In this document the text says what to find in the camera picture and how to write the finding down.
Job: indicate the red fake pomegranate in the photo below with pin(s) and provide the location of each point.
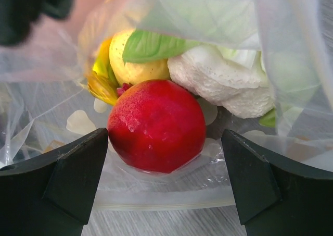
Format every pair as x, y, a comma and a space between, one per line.
157, 126

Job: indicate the clear zip top bag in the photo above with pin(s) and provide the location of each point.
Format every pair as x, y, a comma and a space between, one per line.
45, 101

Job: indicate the yellow fake lemon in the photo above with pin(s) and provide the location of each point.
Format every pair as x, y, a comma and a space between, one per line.
133, 73

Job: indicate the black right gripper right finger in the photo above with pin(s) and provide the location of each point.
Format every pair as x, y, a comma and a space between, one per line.
275, 195

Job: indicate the yellow fake bananas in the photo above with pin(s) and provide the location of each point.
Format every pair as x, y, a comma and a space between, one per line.
101, 81

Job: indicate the white fake cauliflower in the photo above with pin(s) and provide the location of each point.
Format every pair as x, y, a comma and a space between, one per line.
231, 78

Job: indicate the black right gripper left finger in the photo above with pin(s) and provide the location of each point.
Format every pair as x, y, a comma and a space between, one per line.
53, 193

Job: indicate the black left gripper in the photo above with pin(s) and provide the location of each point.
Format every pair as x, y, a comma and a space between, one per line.
18, 16

